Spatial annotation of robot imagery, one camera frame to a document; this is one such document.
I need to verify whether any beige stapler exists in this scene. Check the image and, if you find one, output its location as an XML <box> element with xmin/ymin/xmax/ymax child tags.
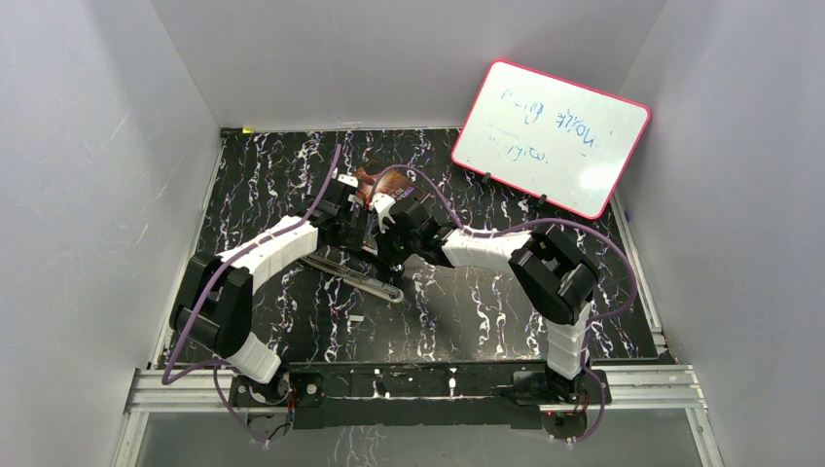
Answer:
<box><xmin>301</xmin><ymin>254</ymin><xmax>405</xmax><ymax>304</ymax></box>

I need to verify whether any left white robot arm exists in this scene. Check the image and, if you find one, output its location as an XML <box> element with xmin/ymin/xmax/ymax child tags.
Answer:
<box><xmin>169</xmin><ymin>175</ymin><xmax>367</xmax><ymax>405</ymax></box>

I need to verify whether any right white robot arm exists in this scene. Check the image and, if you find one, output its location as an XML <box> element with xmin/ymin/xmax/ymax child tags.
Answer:
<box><xmin>371</xmin><ymin>194</ymin><xmax>599</xmax><ymax>403</ymax></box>

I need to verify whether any dark paperback book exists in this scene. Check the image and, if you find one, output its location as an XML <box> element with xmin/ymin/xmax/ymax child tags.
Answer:
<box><xmin>354</xmin><ymin>163</ymin><xmax>427</xmax><ymax>201</ymax></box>

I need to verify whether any pink framed whiteboard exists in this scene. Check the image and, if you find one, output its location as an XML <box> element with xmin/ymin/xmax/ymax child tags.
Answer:
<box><xmin>451</xmin><ymin>60</ymin><xmax>651</xmax><ymax>220</ymax></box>

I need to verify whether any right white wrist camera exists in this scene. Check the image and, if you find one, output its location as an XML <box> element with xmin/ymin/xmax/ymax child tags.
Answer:
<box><xmin>370</xmin><ymin>194</ymin><xmax>396</xmax><ymax>234</ymax></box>

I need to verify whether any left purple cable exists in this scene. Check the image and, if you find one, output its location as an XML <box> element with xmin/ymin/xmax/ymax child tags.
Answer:
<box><xmin>161</xmin><ymin>144</ymin><xmax>342</xmax><ymax>446</ymax></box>

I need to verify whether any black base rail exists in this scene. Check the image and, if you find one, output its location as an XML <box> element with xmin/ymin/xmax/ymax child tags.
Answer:
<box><xmin>229</xmin><ymin>360</ymin><xmax>613</xmax><ymax>436</ymax></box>

